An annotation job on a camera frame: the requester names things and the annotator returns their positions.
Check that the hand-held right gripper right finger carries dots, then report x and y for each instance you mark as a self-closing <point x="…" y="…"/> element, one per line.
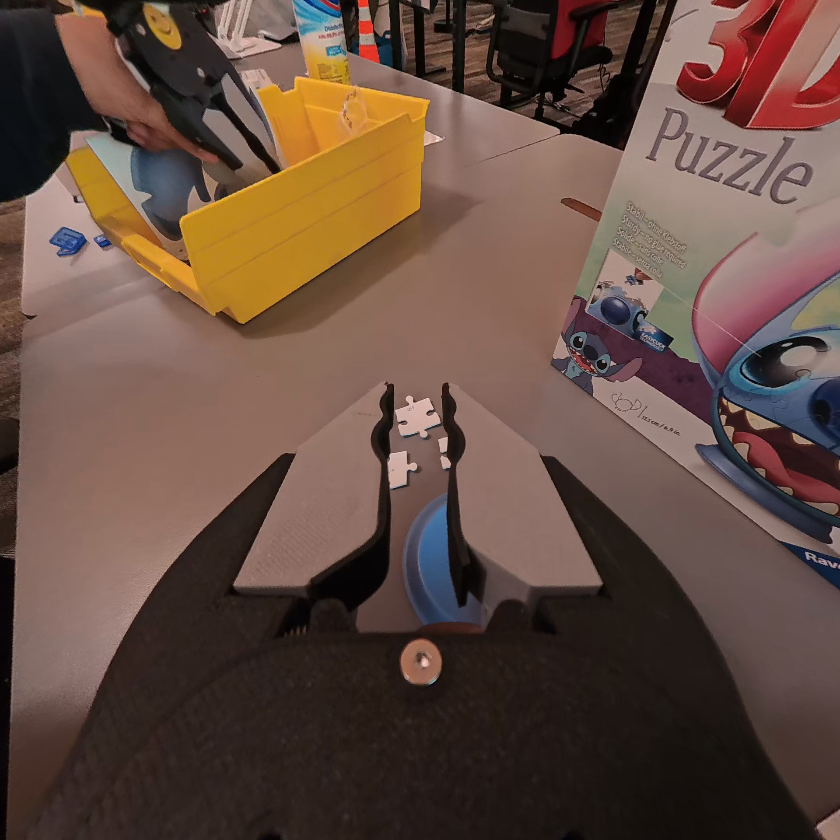
<point x="518" y="518"/>

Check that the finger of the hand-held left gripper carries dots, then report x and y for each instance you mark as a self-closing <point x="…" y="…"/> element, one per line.
<point x="197" y="131"/>
<point x="246" y="121"/>

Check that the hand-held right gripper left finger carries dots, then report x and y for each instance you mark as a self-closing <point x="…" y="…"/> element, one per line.
<point x="315" y="512"/>

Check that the white puzzle piece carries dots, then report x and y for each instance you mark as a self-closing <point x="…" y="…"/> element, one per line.
<point x="415" y="417"/>
<point x="399" y="469"/>
<point x="444" y="453"/>

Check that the blue round puzzle stand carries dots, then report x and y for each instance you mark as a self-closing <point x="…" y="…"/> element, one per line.
<point x="426" y="564"/>

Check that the yellow plastic bin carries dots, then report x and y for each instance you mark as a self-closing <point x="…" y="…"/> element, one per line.
<point x="308" y="216"/>

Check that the puzzle ball cardboard box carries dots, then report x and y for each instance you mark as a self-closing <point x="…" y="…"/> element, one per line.
<point x="735" y="275"/>

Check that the person's left hand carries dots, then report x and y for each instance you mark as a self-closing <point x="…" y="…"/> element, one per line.
<point x="98" y="72"/>

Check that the printed blue character sheet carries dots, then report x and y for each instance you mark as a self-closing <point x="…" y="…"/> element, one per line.
<point x="161" y="187"/>

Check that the clear plastic bag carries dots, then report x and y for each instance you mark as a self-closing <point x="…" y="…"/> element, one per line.
<point x="352" y="115"/>

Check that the disinfecting wipes canister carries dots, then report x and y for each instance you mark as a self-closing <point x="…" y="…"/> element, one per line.
<point x="321" y="39"/>

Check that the orange traffic cone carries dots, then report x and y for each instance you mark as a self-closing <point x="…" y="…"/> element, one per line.
<point x="367" y="36"/>

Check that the blue plastic clip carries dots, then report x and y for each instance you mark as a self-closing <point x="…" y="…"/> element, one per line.
<point x="67" y="241"/>

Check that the red office chair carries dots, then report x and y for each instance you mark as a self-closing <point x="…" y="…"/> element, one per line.
<point x="558" y="33"/>

